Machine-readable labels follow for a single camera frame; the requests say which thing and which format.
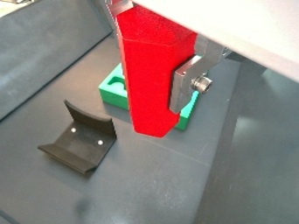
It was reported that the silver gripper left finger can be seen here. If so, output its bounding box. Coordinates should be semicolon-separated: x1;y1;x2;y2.
104;0;136;39

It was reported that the red hexagonal prism block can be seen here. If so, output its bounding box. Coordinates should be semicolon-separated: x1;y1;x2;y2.
116;5;196;137

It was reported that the black curved plastic bracket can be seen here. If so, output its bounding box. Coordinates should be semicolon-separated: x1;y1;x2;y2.
37;101;117;174

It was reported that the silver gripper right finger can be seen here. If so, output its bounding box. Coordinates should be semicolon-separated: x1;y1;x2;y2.
169;36;231;114

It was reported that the green shape sorting board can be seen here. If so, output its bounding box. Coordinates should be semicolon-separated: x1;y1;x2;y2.
97;64;200;130

